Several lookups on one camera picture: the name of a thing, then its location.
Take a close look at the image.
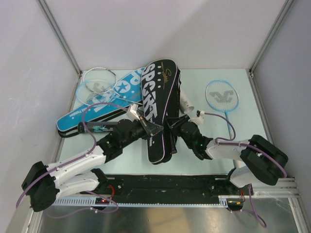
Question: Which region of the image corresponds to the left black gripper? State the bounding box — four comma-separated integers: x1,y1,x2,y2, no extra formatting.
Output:
121,116,163,149

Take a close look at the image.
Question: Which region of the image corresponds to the white shuttlecock tube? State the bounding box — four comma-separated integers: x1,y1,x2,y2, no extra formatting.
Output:
180,89,194,114

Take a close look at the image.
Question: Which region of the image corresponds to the light blue racket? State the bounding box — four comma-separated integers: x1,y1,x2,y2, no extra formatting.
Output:
205,80,240,139
75,80,130,106

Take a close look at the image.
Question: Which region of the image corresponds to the black racket cover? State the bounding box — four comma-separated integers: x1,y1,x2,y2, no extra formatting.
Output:
141,58,181,165

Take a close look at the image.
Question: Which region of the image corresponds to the black shuttlecock tube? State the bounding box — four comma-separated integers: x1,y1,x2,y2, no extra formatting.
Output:
77,121,117,133

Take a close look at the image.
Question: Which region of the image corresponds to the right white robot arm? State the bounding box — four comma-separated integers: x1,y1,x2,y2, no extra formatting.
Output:
167,112,288,195

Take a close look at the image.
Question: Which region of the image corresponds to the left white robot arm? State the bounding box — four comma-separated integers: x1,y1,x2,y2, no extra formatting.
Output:
21,118,163,212

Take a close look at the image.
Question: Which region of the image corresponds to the blue racket cover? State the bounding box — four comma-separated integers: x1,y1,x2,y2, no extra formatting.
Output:
56,67,144,133

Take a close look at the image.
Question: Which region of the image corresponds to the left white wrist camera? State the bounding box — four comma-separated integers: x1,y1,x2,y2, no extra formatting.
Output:
126,104,139,121

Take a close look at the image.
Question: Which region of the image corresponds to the white frame racket far left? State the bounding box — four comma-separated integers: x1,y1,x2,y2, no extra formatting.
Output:
82,67,118,94

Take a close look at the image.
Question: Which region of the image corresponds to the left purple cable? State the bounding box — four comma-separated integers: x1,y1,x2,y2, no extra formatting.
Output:
16,102,132,212

